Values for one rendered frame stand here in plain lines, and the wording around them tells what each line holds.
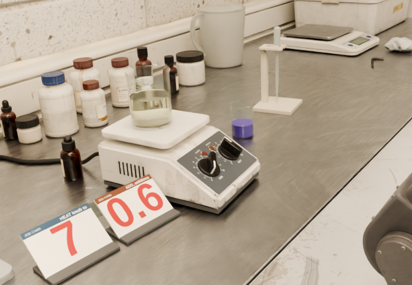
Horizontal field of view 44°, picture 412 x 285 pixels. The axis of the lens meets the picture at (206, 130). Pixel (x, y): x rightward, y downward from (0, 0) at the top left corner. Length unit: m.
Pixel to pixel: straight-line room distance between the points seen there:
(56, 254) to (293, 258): 0.27
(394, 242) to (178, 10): 1.13
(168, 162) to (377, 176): 0.31
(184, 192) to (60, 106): 0.37
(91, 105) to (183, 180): 0.37
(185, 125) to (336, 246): 0.27
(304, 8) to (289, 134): 0.92
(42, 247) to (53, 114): 0.40
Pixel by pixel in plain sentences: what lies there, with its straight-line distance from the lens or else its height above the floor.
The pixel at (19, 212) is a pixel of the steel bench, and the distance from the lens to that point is 0.75.
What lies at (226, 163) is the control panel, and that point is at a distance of 0.71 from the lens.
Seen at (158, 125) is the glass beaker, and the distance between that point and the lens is 0.72.
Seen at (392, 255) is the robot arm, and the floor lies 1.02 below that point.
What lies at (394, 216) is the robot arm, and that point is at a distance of 0.41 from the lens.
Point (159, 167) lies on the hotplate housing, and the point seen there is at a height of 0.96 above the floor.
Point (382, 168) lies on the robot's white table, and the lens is 0.82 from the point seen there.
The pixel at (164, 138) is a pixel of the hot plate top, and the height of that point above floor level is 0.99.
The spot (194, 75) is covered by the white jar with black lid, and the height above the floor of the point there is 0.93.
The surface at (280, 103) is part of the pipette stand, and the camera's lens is 1.05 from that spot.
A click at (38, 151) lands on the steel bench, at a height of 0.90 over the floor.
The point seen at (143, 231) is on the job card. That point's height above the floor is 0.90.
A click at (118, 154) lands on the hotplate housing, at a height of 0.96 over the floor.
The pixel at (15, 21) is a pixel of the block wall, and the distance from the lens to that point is 1.11.
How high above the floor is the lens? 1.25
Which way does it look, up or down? 22 degrees down
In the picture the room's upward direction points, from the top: 3 degrees counter-clockwise
